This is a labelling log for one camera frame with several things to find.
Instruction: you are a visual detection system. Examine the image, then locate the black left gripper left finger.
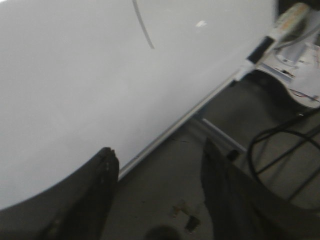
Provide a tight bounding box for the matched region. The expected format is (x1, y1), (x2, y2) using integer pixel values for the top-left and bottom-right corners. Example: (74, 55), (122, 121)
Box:
(0, 147), (119, 240)

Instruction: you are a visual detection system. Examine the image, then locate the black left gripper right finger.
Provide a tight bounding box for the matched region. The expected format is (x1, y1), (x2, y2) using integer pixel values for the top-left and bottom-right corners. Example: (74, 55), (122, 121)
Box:
(201, 138), (320, 240)

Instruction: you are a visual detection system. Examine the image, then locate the white dry-erase marker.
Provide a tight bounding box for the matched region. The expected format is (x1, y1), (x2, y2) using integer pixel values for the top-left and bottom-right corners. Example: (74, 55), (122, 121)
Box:
(246, 28), (279, 67)

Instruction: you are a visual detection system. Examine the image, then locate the grey whiteboard stand leg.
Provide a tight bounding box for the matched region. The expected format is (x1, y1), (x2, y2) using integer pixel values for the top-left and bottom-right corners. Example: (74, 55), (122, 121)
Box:
(199, 118), (247, 153)

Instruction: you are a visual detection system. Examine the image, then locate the large white whiteboard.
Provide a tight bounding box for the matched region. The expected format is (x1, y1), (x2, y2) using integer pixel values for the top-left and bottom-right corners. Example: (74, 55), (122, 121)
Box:
(0, 0), (276, 209)

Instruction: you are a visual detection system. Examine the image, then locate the white power strip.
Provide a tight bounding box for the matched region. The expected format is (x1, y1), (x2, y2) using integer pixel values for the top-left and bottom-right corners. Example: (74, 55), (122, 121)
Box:
(269, 2), (311, 42)

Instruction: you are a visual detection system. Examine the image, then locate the black marker stroke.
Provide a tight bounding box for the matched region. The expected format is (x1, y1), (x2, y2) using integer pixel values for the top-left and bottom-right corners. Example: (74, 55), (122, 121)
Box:
(132, 0), (155, 50)

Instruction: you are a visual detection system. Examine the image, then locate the aluminium whiteboard tray rail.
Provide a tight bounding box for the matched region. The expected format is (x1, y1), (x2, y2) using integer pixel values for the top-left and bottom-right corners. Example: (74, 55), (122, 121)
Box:
(118, 70), (238, 181)

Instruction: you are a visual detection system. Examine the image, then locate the black looped cable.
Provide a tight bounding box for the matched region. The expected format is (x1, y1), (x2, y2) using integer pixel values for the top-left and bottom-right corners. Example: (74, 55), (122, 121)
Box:
(249, 107), (320, 201)

